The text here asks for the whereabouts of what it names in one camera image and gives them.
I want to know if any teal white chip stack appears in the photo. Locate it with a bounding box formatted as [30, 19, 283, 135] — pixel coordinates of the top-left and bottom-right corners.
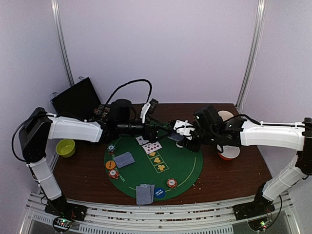
[107, 144, 116, 155]

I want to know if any cream mug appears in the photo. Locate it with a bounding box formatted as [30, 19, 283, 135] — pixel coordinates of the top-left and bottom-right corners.
[218, 110, 234, 121]

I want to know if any ten of diamonds card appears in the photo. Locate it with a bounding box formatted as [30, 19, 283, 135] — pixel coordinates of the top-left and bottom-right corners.
[142, 141, 162, 154]

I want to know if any dealt blue playing cards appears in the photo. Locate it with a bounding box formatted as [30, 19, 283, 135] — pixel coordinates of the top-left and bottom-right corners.
[114, 152, 135, 168]

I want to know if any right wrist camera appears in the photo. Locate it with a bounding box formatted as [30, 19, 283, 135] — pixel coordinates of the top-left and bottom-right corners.
[168, 119, 195, 137]

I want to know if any black poker chip case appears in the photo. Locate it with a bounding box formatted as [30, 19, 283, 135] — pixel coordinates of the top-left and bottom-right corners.
[51, 78, 111, 120]

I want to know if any orange big blind button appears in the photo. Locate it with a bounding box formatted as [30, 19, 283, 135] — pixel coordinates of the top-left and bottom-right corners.
[105, 160, 116, 170]

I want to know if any red poker chip stack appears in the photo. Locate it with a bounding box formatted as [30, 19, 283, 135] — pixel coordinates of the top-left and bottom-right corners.
[166, 178, 177, 189]

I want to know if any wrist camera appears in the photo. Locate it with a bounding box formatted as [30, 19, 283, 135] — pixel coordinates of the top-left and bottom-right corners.
[139, 98, 159, 124]
[168, 119, 195, 137]

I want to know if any front aluminium rail frame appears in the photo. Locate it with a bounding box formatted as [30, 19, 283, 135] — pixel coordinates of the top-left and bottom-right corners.
[18, 193, 301, 234]

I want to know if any blue small blind button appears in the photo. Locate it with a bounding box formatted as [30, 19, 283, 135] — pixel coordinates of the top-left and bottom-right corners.
[154, 188, 166, 199]

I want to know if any white orange bowl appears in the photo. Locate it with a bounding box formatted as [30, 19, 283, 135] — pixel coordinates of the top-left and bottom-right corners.
[218, 146, 240, 160]

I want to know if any three of spades card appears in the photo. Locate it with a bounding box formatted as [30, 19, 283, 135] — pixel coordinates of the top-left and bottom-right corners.
[136, 136, 149, 145]

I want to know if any right aluminium frame post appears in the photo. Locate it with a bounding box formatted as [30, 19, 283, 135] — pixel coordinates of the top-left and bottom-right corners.
[236, 0, 266, 112]

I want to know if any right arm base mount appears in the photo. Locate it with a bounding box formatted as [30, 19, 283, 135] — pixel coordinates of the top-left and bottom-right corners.
[233, 198, 275, 220]

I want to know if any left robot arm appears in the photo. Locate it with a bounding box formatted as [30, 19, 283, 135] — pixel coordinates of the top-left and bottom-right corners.
[13, 99, 173, 216]

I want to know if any grey card deck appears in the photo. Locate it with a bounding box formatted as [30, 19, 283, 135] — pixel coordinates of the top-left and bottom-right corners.
[168, 131, 184, 142]

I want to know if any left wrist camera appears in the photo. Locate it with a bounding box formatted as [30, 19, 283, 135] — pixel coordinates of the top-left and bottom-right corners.
[139, 98, 159, 124]

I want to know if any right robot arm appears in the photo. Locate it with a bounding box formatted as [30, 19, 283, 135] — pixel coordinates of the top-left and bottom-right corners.
[174, 105, 312, 215]

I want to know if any lime green bowl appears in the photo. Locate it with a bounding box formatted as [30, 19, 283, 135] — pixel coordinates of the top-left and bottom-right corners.
[56, 139, 76, 158]

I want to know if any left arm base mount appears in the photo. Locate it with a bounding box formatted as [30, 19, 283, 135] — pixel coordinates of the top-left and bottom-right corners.
[44, 197, 87, 221]

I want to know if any round green poker mat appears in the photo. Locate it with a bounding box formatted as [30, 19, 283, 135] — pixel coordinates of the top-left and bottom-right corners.
[104, 136, 203, 200]

